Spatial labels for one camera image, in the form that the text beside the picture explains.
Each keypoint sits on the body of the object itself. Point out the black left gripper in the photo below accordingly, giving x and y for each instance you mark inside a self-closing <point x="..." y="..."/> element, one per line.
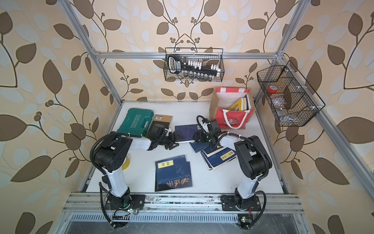
<point x="172" y="140"/>

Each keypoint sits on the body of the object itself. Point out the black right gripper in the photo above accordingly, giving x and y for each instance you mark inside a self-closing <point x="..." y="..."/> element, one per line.
<point x="201" y="134"/>

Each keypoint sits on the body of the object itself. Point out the brown and black book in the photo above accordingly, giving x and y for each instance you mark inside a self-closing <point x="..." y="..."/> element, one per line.
<point x="163" y="120"/>

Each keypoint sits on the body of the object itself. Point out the yellow cartoon man book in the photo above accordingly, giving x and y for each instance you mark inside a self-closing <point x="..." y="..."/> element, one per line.
<point x="236" y="106"/>

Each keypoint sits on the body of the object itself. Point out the black and white large book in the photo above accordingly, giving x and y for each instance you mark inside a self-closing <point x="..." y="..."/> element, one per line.
<point x="248" y="102"/>

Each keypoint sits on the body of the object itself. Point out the yellow book purple hedgehog cover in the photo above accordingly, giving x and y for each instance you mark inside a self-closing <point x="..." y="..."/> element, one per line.
<point x="244" y="105"/>

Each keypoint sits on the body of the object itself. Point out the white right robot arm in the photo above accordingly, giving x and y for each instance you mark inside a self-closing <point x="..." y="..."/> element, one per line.
<point x="253" y="159"/>

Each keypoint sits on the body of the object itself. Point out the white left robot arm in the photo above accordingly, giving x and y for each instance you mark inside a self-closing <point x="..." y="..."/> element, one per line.
<point x="109" y="154"/>

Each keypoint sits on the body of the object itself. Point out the red and burlap canvas bag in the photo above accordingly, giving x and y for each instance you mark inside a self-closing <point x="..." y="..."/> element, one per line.
<point x="222" y="99"/>

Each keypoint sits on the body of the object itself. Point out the navy book with yellow label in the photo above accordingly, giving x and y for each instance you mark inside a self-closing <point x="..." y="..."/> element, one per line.
<point x="210" y="149"/>

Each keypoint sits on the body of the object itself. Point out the lower navy book yellow label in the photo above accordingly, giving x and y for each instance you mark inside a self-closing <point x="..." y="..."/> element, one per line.
<point x="217" y="158"/>

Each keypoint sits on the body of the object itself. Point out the navy book yellow label front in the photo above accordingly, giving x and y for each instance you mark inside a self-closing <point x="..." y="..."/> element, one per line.
<point x="170" y="163"/>

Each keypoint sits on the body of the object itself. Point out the green plastic tool case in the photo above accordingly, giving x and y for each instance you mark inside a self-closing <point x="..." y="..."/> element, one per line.
<point x="136" y="122"/>

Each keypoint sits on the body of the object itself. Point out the dark book large white characters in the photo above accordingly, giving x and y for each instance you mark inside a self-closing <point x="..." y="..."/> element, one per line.
<point x="175" y="181"/>

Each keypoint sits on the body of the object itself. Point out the yellow tape roll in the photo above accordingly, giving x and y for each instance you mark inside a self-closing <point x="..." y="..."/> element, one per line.
<point x="126" y="163"/>

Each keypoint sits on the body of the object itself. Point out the socket wrench set in basket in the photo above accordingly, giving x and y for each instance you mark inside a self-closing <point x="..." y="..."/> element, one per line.
<point x="186" y="66"/>

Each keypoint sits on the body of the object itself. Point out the red tape roll in basket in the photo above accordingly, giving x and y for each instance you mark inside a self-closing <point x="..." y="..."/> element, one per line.
<point x="272" y="89"/>

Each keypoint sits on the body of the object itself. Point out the black wire basket back wall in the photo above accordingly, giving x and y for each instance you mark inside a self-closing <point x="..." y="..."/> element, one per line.
<point x="201" y="54"/>

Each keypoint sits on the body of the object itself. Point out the black wire basket wall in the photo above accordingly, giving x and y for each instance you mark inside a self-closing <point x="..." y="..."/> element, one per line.
<point x="296" y="101"/>
<point x="201" y="54"/>

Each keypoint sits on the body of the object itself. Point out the black wire basket right wall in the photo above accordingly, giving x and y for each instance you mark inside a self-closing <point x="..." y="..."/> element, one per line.
<point x="296" y="101"/>

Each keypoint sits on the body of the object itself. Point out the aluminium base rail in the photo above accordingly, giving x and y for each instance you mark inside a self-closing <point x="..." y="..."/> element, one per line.
<point x="200" y="208"/>

